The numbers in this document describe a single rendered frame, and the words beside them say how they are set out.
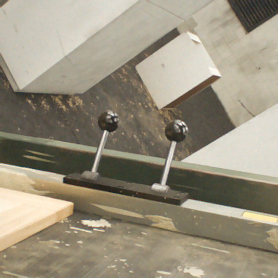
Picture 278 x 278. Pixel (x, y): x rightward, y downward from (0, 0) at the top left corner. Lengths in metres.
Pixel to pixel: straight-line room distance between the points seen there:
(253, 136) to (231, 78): 4.61
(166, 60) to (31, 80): 2.68
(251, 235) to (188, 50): 5.16
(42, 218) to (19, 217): 0.03
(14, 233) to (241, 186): 0.48
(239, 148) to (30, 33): 2.00
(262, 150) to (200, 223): 3.70
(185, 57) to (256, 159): 1.83
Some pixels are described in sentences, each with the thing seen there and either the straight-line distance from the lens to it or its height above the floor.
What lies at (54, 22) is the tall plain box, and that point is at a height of 0.51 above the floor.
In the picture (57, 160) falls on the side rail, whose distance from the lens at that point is 1.14.
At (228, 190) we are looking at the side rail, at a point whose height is 1.48.
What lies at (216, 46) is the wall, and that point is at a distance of 9.14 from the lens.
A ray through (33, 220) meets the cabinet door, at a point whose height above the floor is 1.33.
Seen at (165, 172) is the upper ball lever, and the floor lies 1.47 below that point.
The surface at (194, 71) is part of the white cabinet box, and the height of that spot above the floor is 0.57.
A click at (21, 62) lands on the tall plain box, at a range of 3.59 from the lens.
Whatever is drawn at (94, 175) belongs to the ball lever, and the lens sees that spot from 0.85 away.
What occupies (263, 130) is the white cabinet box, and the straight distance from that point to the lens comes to 4.46.
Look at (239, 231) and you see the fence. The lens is 0.78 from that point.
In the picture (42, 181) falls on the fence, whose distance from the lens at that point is 0.88.
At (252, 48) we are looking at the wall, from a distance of 9.01.
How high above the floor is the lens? 1.75
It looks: 21 degrees down
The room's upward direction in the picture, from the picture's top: 57 degrees clockwise
